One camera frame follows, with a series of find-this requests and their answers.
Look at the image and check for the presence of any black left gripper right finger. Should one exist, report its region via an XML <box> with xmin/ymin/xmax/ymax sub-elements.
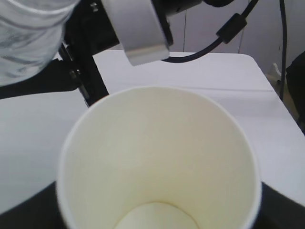
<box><xmin>252</xmin><ymin>183</ymin><xmax>305</xmax><ymax>229</ymax></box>

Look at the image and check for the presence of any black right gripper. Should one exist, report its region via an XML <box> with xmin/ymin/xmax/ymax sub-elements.
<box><xmin>0</xmin><ymin>0</ymin><xmax>119</xmax><ymax>106</ymax></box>

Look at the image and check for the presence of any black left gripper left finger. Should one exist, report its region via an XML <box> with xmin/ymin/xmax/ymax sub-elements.
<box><xmin>0</xmin><ymin>182</ymin><xmax>66</xmax><ymax>229</ymax></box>

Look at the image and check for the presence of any clear green-label water bottle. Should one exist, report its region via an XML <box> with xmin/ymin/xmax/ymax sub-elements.
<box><xmin>0</xmin><ymin>0</ymin><xmax>79</xmax><ymax>86</ymax></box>

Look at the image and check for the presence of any white paper cup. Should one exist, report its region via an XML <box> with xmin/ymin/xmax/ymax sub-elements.
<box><xmin>56</xmin><ymin>86</ymin><xmax>262</xmax><ymax>229</ymax></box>

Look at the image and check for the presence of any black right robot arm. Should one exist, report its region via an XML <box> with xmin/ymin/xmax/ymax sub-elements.
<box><xmin>0</xmin><ymin>0</ymin><xmax>199</xmax><ymax>105</ymax></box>

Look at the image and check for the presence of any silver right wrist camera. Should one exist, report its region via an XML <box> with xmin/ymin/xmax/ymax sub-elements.
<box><xmin>102</xmin><ymin>0</ymin><xmax>170</xmax><ymax>66</ymax></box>

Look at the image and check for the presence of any black right camera cable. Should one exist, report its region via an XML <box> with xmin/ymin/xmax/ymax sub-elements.
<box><xmin>161</xmin><ymin>0</ymin><xmax>287</xmax><ymax>101</ymax></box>

